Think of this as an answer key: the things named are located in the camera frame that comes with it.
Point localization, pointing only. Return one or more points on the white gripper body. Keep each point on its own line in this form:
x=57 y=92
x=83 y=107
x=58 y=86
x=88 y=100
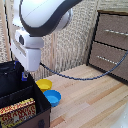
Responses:
x=28 y=55

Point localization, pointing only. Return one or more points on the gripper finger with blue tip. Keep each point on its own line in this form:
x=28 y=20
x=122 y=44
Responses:
x=24 y=76
x=15 y=63

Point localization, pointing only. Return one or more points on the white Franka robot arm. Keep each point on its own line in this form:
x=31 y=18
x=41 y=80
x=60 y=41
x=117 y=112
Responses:
x=43 y=15

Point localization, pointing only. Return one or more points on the black fabric storage box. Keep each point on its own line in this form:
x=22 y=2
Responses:
x=20 y=91

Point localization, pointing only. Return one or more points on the yellow plastic bowl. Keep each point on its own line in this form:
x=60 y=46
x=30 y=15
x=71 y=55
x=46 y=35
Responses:
x=42 y=84

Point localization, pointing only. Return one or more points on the blue plastic bowl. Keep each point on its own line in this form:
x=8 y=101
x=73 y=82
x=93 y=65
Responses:
x=52 y=97

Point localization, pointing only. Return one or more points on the beige woven folding screen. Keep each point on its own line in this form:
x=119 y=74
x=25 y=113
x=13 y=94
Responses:
x=66 y=50

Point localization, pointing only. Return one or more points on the brown drawer dresser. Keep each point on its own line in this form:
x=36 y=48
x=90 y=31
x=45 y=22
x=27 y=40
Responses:
x=110 y=46

